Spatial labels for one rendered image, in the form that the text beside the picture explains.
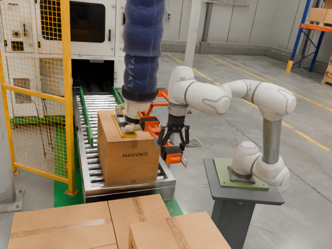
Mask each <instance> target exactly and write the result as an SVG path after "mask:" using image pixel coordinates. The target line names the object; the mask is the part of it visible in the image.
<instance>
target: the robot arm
mask: <svg viewBox="0 0 332 249"><path fill-rule="evenodd" d="M168 97H169V100H168V109H167V111H168V113H169V114H168V123H167V124H166V125H161V131H160V134H159V138H158V141H157V144H158V146H160V147H161V148H160V152H161V158H162V159H163V160H165V152H166V146H165V144H166V143H167V141H168V139H169V137H170V136H171V135H172V134H173V133H178V134H179V137H180V140H181V143H180V144H179V148H180V149H181V150H182V151H184V149H185V146H186V144H189V128H190V126H189V125H188V124H184V122H185V115H187V112H188V106H189V105H190V106H192V107H193V108H195V109H197V110H199V111H201V112H204V113H206V114H209V115H215V116H218V115H223V114H225V113H226V112H227V111H228V110H229V108H230V104H231V99H232V97H236V98H240V99H244V100H245V101H248V102H250V103H252V104H254V105H257V106H258V108H259V110H260V112H261V115H262V116H263V139H262V154H261V153H260V152H259V149H258V147H257V146H256V145H255V144H254V143H252V142H250V141H244V142H242V143H241V144H240V145H239V146H238V147H237V149H236V151H235V153H234V156H233V162H232V166H228V167H227V168H228V169H229V173H230V181H231V182H246V183H252V184H255V183H256V181H255V179H254V177H253V175H254V176H255V177H257V178H258V179H260V180H262V181H263V182H265V183H267V184H269V185H272V186H277V187H280V186H284V185H285V184H286V183H287V181H288V179H289V177H290V172H289V170H288V168H287V167H286V166H285V164H284V162H283V159H282V157H281V156H280V155H279V151H280V139H281V129H282V117H283V116H286V115H289V114H290V113H291V112H292V111H293V110H294V109H295V107H296V98H295V96H294V95H293V94H292V93H291V92H290V91H288V90H287V89H285V88H282V87H280V86H277V85H274V84H271V83H265V82H261V81H255V80H247V79H242V80H236V81H233V82H229V83H224V84H222V85H221V86H216V85H213V84H209V83H200V82H198V81H196V80H195V79H194V73H193V70H192V68H190V67H186V66H177V67H175V68H174V69H173V70H172V73H171V76H170V79H169V85H168ZM166 128H168V130H167V133H166V135H165V136H164V134H165V130H166ZM183 128H185V139H184V137H183V134H182V129H183ZM163 137H164V138H163Z"/></svg>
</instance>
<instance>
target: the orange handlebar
mask: <svg viewBox="0 0 332 249"><path fill-rule="evenodd" d="M161 95H162V96H163V97H164V98H165V99H166V100H167V101H168V100H169V97H168V96H167V95H166V94H165V93H164V92H162V93H161ZM153 104H154V106H168V102H164V103H153ZM137 113H138V115H139V117H140V118H141V117H143V115H142V114H141V112H140V111H137ZM147 129H148V130H149V133H150V135H151V137H153V138H155V136H156V135H159V134H160V131H161V128H160V127H158V126H157V125H154V128H151V126H150V125H148V126H147ZM166 145H167V146H171V144H170V143H169V142H167V143H166ZM169 161H170V162H178V161H180V157H176V158H173V157H172V158H170V159H169Z"/></svg>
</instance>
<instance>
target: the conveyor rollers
mask: <svg viewBox="0 0 332 249"><path fill-rule="evenodd" d="M84 100H85V104H86V108H87V113H88V117H89V121H90V126H91V130H92V134H93V146H91V145H90V142H89V137H88V132H87V127H82V131H83V139H84V145H85V152H86V158H87V164H88V170H89V176H90V181H91V187H100V186H106V183H105V179H104V175H103V171H102V167H101V163H100V159H99V155H98V151H97V110H115V107H116V106H117V105H118V103H117V101H116V99H115V97H114V95H84ZM77 102H78V106H82V101H81V96H80V95H77ZM79 114H80V120H81V125H82V126H86V122H85V117H84V112H83V107H81V108H79ZM160 175H161V171H160V170H158V175H157V180H161V179H164V177H163V176H160Z"/></svg>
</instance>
